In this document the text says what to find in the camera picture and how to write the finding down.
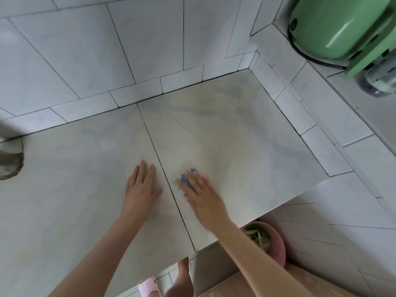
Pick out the blue white wavy cloth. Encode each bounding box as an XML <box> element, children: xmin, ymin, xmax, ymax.
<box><xmin>178</xmin><ymin>167</ymin><xmax>197</xmax><ymax>199</ymax></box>

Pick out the pink trash bin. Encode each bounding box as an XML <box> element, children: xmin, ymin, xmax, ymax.
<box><xmin>243</xmin><ymin>222</ymin><xmax>287</xmax><ymax>269</ymax></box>

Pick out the rusty grey metal pipe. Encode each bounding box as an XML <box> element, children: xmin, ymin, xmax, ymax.
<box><xmin>0</xmin><ymin>137</ymin><xmax>25</xmax><ymax>181</ymax></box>

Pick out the person's left forearm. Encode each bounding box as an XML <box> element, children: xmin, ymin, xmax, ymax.
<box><xmin>46</xmin><ymin>212</ymin><xmax>150</xmax><ymax>297</ymax></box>

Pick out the clear plastic bottle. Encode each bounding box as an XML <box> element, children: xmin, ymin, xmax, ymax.
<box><xmin>357</xmin><ymin>57</ymin><xmax>396</xmax><ymax>98</ymax></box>

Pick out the person's left hand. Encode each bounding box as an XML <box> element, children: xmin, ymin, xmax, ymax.
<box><xmin>120</xmin><ymin>160</ymin><xmax>163</xmax><ymax>219</ymax></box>

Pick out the green enamel pot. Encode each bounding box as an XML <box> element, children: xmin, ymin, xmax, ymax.
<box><xmin>288</xmin><ymin>0</ymin><xmax>396</xmax><ymax>79</ymax></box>

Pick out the person's left leg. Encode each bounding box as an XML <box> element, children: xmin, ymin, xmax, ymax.
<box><xmin>164</xmin><ymin>256</ymin><xmax>191</xmax><ymax>297</ymax></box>

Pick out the person's right forearm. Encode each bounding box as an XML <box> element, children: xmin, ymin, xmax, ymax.
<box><xmin>213</xmin><ymin>222</ymin><xmax>317</xmax><ymax>297</ymax></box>

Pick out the person's right hand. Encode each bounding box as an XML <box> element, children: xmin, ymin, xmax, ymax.
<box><xmin>177</xmin><ymin>170</ymin><xmax>233</xmax><ymax>234</ymax></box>

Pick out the person's beige shirt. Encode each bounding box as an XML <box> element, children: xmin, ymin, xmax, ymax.
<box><xmin>198</xmin><ymin>262</ymin><xmax>357</xmax><ymax>297</ymax></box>

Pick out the person's left pink slipper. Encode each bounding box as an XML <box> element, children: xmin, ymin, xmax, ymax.
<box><xmin>137</xmin><ymin>276</ymin><xmax>162</xmax><ymax>297</ymax></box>

